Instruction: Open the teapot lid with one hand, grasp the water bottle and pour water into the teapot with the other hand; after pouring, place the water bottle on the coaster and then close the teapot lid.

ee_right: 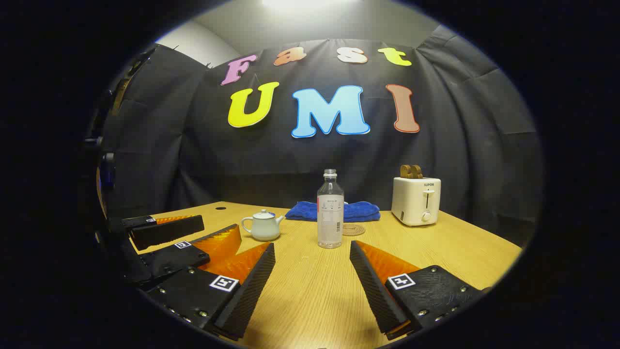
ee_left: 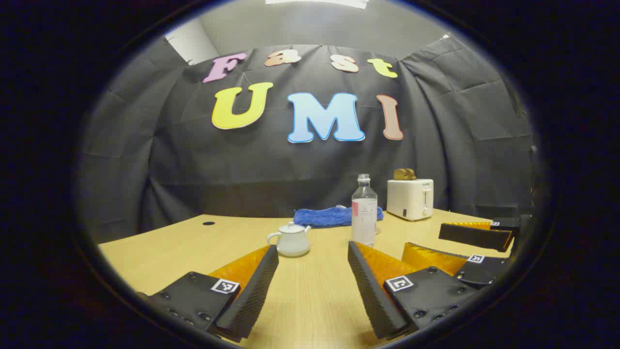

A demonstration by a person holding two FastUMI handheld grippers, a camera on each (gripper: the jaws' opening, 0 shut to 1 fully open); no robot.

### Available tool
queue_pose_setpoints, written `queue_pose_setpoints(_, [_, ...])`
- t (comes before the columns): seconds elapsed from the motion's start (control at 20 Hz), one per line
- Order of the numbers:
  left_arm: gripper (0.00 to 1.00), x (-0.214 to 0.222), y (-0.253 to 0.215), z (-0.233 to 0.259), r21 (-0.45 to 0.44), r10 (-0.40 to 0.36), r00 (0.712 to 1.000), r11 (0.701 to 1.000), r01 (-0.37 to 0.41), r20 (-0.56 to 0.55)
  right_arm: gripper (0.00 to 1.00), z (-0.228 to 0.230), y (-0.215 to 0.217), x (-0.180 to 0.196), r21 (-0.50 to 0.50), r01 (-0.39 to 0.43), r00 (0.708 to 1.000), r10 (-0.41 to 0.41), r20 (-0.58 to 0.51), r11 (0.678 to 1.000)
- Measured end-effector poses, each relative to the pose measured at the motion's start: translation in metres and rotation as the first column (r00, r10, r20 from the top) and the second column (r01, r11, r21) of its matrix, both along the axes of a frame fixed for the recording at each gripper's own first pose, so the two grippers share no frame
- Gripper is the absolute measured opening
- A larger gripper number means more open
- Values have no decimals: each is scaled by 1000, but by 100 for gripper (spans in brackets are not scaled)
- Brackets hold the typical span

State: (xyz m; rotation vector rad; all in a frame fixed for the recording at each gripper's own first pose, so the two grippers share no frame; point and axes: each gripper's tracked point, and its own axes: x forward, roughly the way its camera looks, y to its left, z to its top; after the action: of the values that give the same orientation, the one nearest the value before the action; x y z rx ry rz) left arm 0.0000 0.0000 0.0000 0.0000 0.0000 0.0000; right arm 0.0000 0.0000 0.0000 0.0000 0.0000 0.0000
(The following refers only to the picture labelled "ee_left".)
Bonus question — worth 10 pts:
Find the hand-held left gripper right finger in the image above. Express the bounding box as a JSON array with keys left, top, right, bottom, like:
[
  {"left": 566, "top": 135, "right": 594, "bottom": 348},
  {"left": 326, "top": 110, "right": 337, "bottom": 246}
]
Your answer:
[{"left": 347, "top": 241, "right": 479, "bottom": 340}]

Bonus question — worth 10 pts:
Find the blue towel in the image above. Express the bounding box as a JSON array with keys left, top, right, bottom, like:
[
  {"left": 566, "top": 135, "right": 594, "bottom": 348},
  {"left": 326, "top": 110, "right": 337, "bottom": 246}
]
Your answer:
[{"left": 294, "top": 206, "right": 384, "bottom": 228}]

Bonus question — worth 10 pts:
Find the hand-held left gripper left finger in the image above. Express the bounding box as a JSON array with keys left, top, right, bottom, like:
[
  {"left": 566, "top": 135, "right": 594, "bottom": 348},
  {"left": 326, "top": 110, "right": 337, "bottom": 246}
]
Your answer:
[{"left": 138, "top": 245, "right": 280, "bottom": 343}]

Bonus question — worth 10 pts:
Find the clear plastic water bottle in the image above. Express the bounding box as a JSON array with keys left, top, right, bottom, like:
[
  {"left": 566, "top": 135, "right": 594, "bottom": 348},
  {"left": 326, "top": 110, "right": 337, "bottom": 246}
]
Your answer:
[{"left": 351, "top": 174, "right": 378, "bottom": 248}]

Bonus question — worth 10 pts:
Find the white toaster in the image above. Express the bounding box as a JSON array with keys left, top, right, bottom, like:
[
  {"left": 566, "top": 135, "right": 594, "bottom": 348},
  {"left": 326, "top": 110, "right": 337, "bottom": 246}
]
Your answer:
[{"left": 387, "top": 178, "right": 434, "bottom": 222}]

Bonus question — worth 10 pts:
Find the black backdrop cloth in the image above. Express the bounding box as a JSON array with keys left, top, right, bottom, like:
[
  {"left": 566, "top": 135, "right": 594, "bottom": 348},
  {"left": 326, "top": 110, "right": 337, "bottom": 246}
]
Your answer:
[{"left": 77, "top": 36, "right": 536, "bottom": 243}]

